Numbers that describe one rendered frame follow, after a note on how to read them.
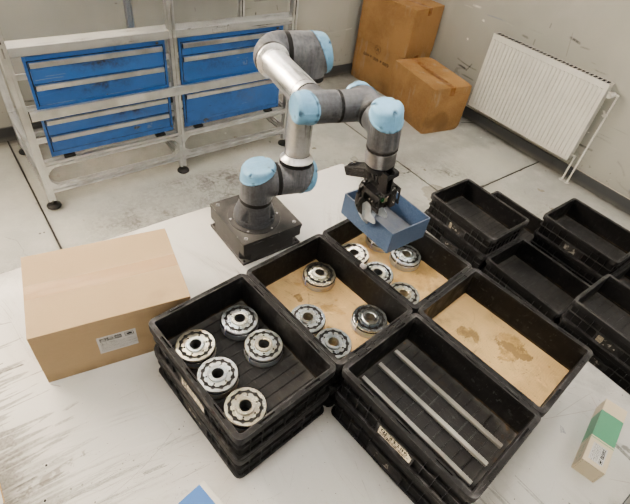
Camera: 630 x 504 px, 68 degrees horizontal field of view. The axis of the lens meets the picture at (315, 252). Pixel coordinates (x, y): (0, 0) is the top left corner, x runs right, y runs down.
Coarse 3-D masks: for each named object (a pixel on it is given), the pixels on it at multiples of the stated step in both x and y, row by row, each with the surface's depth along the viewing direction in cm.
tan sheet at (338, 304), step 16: (272, 288) 143; (288, 288) 144; (304, 288) 145; (336, 288) 146; (288, 304) 139; (320, 304) 141; (336, 304) 141; (352, 304) 142; (336, 320) 137; (352, 336) 134
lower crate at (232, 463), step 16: (160, 368) 132; (176, 384) 120; (320, 400) 119; (192, 416) 123; (304, 416) 118; (208, 432) 119; (288, 432) 118; (224, 448) 109; (272, 448) 119; (240, 464) 107; (256, 464) 116
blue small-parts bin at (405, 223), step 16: (352, 192) 133; (352, 208) 131; (384, 208) 140; (400, 208) 137; (416, 208) 131; (368, 224) 128; (384, 224) 134; (400, 224) 136; (416, 224) 126; (384, 240) 125; (400, 240) 126
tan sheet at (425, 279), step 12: (360, 240) 164; (372, 252) 160; (420, 264) 159; (396, 276) 153; (408, 276) 154; (420, 276) 155; (432, 276) 155; (420, 288) 151; (432, 288) 151; (420, 300) 147
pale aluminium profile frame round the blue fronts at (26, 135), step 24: (168, 0) 245; (240, 0) 338; (168, 24) 253; (0, 48) 215; (168, 48) 264; (0, 72) 277; (120, 96) 261; (144, 96) 268; (168, 96) 277; (24, 120) 239; (240, 120) 322; (24, 144) 275; (120, 144) 282; (144, 144) 289; (168, 144) 321; (216, 144) 325; (240, 144) 335; (48, 168) 262; (120, 168) 292; (144, 168) 299; (48, 192) 271
